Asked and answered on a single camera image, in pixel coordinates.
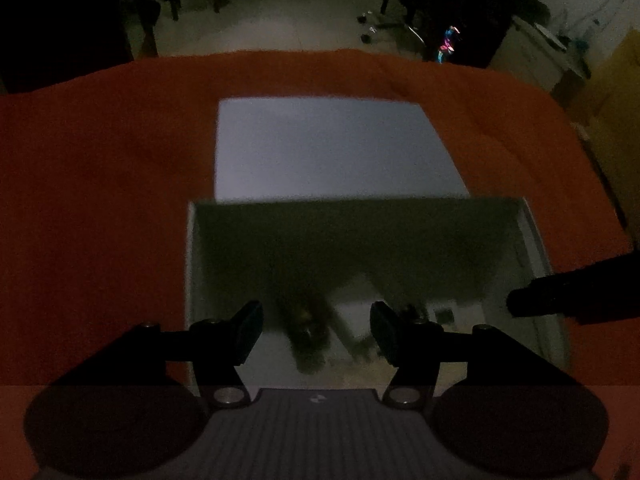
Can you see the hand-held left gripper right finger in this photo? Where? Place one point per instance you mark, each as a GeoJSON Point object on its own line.
{"type": "Point", "coordinates": [384, 327]}

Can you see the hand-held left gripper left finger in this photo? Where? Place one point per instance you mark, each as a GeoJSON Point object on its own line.
{"type": "Point", "coordinates": [248, 327]}

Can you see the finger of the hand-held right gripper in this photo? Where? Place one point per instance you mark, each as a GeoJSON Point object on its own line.
{"type": "Point", "coordinates": [560, 292]}

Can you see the cream tissue packet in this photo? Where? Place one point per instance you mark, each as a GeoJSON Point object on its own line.
{"type": "Point", "coordinates": [345, 376]}

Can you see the white cardboard box with lid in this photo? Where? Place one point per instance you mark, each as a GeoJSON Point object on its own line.
{"type": "Point", "coordinates": [325, 150]}

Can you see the orange cloth covered desktop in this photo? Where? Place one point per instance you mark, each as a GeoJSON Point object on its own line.
{"type": "Point", "coordinates": [100, 185]}

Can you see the dark blurry object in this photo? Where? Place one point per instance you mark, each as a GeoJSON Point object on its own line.
{"type": "Point", "coordinates": [306, 335]}

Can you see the brown cardboard box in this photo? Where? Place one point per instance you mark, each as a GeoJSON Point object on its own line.
{"type": "Point", "coordinates": [567, 85]}

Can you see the white side table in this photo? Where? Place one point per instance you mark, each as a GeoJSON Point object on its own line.
{"type": "Point", "coordinates": [535, 55]}

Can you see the computer tower with coloured lights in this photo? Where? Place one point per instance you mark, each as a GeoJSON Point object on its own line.
{"type": "Point", "coordinates": [452, 42]}

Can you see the black office chair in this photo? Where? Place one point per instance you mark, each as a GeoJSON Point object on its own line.
{"type": "Point", "coordinates": [400, 15]}

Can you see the dark cabinet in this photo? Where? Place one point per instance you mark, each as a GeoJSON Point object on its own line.
{"type": "Point", "coordinates": [65, 15]}

